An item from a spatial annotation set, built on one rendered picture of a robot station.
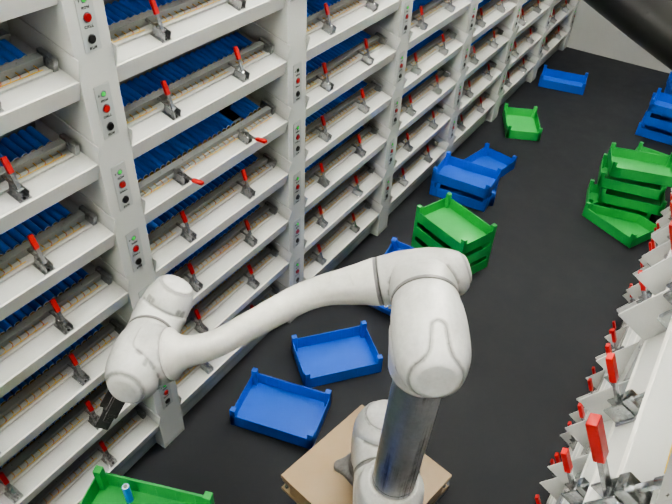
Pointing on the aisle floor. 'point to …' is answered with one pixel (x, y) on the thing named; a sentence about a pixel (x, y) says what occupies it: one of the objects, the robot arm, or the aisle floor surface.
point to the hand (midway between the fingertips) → (108, 408)
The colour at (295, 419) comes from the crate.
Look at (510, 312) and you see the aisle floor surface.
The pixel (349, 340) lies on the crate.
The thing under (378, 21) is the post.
